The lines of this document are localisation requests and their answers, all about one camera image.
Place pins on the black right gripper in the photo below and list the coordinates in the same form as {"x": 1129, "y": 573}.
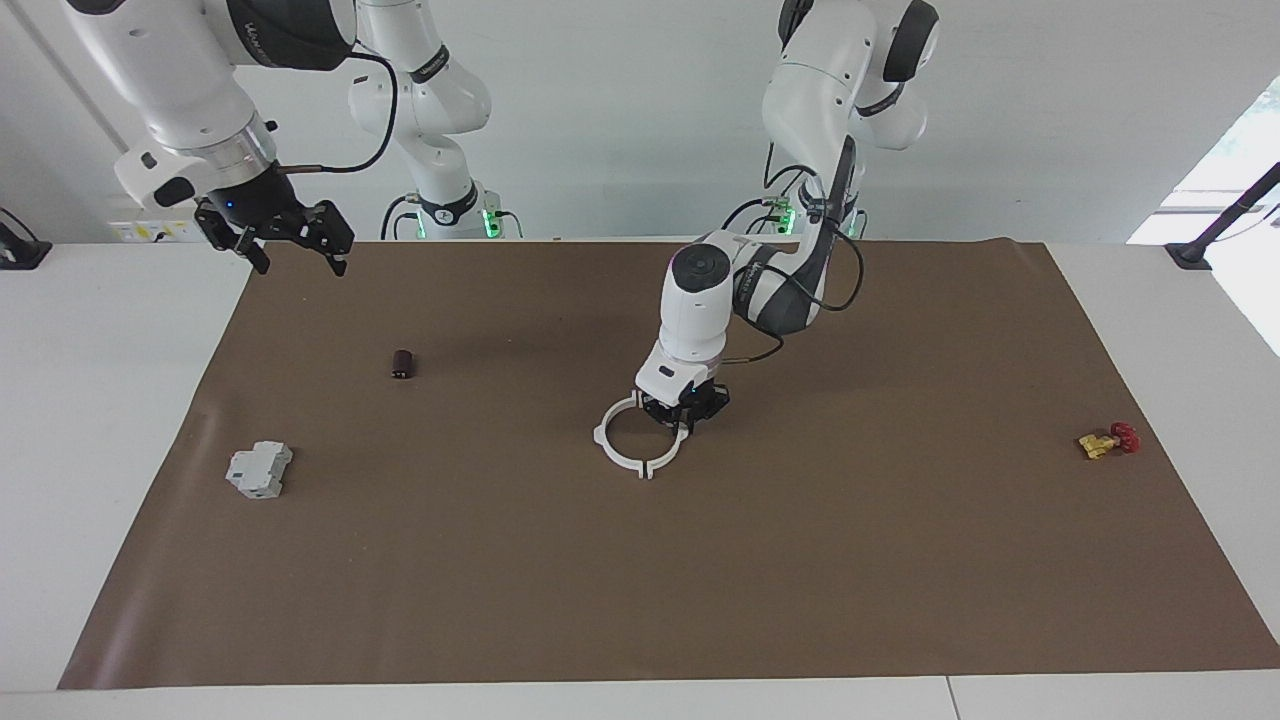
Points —
{"x": 255, "y": 205}

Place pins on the brown table mat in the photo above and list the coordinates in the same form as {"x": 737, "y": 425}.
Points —
{"x": 640, "y": 580}

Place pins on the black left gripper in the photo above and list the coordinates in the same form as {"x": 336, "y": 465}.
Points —
{"x": 700, "y": 402}

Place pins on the small dark brown cylinder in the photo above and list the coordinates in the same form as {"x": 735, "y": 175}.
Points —
{"x": 403, "y": 365}

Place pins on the red and yellow valve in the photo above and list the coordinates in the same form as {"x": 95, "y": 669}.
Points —
{"x": 1100, "y": 443}

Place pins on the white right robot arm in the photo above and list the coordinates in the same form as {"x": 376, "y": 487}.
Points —
{"x": 180, "y": 80}

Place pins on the black stand base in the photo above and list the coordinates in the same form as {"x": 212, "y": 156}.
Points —
{"x": 25, "y": 255}

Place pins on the black stand with pole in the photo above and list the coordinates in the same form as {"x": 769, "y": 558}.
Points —
{"x": 1190, "y": 255}

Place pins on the white half pipe clamp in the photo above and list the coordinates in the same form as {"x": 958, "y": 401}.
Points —
{"x": 600, "y": 436}
{"x": 672, "y": 458}

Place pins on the white wall socket box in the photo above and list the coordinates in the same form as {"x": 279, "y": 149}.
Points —
{"x": 150, "y": 230}

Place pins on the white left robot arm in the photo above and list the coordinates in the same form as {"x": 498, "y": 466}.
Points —
{"x": 700, "y": 310}

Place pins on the grey circuit breaker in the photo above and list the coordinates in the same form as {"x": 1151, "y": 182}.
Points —
{"x": 258, "y": 472}

